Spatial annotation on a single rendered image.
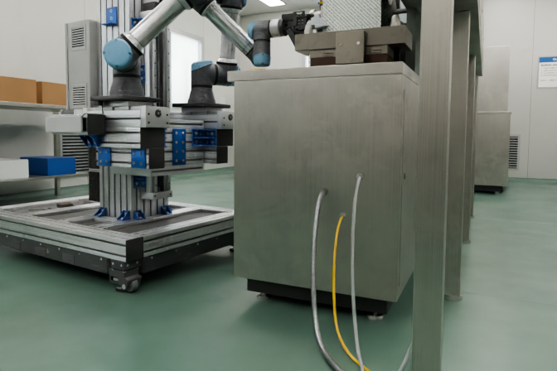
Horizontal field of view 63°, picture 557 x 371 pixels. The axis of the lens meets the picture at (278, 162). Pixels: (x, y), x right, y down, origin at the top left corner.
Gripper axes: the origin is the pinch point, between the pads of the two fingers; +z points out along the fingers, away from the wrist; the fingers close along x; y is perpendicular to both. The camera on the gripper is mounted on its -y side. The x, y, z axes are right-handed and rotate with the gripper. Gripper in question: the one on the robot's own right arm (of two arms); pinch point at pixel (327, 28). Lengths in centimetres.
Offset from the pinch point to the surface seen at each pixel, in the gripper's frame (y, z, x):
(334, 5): 8.8, 2.9, -0.3
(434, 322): -83, 51, -77
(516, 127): -32, 100, 556
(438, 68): -29, 50, -77
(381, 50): -13.9, 26.1, -19.0
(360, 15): 3.9, 13.4, -0.3
